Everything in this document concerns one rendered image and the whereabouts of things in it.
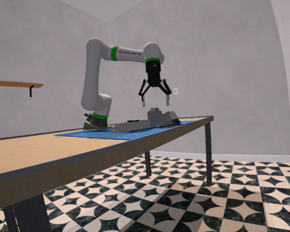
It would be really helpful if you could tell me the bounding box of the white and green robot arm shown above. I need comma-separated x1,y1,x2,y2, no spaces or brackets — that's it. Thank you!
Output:
81,38,164,127

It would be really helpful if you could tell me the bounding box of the blue flat mat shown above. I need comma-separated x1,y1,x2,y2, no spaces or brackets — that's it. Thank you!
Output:
61,124,180,140

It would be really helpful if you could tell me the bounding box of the dark table edge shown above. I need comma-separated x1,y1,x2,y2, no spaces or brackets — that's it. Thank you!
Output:
0,116,214,182

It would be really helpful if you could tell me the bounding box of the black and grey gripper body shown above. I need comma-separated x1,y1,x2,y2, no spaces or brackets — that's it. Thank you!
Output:
147,71,161,87

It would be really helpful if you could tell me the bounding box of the white sloping button panel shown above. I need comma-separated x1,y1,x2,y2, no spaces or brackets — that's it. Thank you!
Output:
158,111,181,127

